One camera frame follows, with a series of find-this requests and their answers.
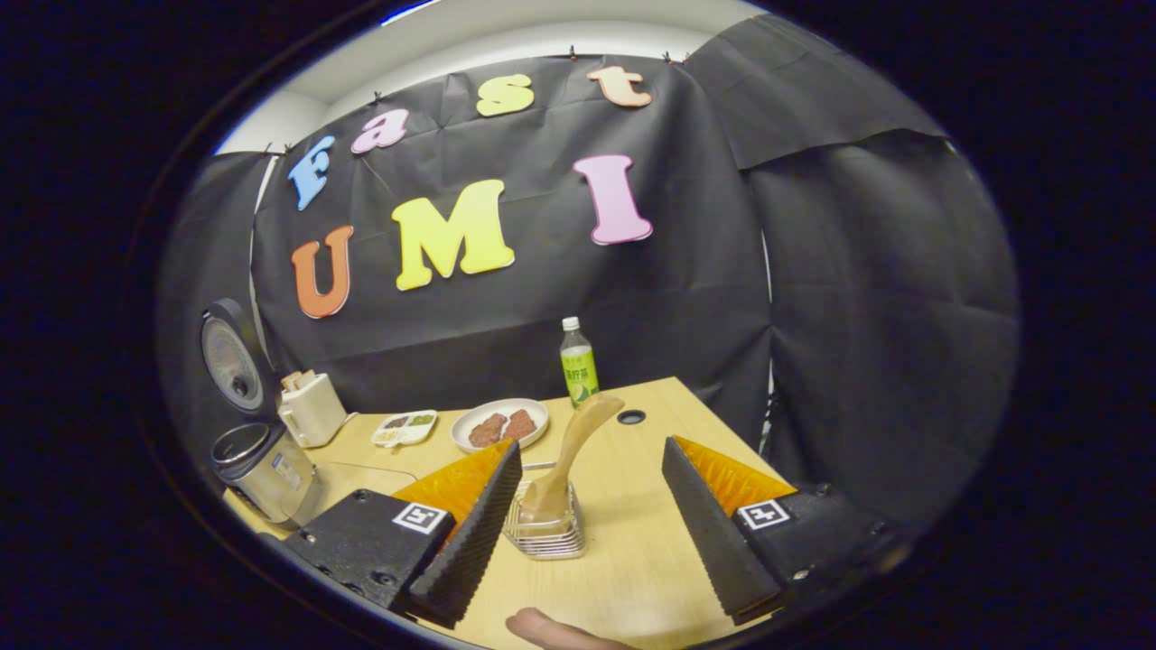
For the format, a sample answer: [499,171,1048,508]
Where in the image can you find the dark grey rice cooker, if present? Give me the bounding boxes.
[199,298,324,532]

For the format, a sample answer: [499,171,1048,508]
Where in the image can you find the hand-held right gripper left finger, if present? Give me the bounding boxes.
[266,440,524,630]

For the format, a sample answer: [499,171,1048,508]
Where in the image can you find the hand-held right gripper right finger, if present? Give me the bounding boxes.
[661,435,913,626]

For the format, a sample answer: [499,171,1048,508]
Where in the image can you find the white toaster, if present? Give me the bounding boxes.
[276,368,348,450]

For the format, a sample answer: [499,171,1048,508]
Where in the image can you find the white round plate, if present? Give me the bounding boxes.
[450,398,550,453]

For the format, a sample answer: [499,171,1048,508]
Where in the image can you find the wooden spoon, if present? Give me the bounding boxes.
[519,394,626,526]

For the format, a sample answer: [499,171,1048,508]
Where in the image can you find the green drink bottle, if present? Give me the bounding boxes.
[560,316,601,409]

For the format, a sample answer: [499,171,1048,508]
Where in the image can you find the white divided grain dish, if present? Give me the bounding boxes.
[371,410,438,449]

